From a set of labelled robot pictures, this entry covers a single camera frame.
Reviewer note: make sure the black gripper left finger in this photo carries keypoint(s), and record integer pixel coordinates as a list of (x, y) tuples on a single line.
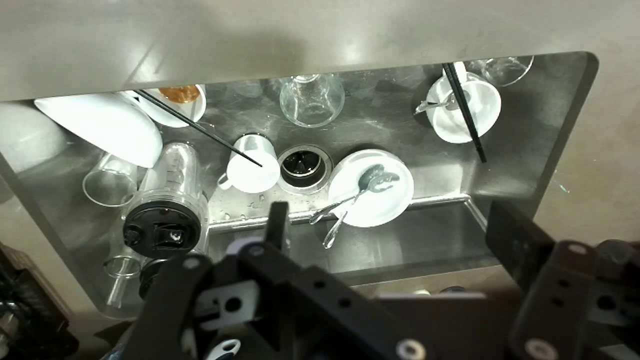
[(299, 313)]

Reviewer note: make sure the clear glass upright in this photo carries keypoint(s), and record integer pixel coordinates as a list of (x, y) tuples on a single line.
[(312, 100)]

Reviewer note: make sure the white bowl with spoons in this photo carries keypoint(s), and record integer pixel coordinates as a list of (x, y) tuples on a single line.
[(387, 198)]

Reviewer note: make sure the clear wine glass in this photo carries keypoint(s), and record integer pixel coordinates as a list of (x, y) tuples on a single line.
[(505, 71)]

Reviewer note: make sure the white mug in sink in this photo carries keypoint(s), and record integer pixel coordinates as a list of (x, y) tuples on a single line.
[(253, 166)]

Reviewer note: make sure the metal spoon in bowl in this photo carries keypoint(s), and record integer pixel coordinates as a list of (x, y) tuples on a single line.
[(374, 179)]

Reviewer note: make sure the large white tilted plate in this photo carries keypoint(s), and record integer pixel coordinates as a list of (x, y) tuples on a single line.
[(106, 120)]

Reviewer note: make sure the sink drain strainer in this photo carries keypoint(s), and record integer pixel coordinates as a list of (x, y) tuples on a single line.
[(303, 166)]

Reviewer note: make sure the clear drinking glass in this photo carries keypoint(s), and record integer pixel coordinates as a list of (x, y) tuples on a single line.
[(112, 182)]

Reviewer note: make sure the white cup with brown residue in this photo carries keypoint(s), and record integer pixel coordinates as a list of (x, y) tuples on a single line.
[(189, 100)]

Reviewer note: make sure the long black chopstick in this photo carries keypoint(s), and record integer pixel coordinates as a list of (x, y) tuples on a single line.
[(192, 125)]

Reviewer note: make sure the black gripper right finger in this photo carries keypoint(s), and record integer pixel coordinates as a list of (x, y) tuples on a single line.
[(581, 302)]

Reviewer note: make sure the clear blender jar black lid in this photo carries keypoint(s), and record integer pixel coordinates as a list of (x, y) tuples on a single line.
[(169, 214)]

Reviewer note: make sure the stainless steel sink basin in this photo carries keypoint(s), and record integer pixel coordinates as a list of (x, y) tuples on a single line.
[(53, 228)]

